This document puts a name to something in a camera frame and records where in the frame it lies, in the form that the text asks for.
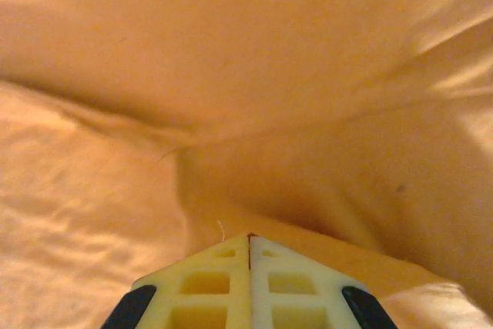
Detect yellow t-shirt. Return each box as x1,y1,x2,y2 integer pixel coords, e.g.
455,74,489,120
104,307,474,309
0,0,493,329

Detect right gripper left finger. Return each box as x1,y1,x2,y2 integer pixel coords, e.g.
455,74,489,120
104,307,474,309
102,233,252,329

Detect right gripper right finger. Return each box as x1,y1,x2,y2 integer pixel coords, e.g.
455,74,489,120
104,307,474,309
250,234,398,329

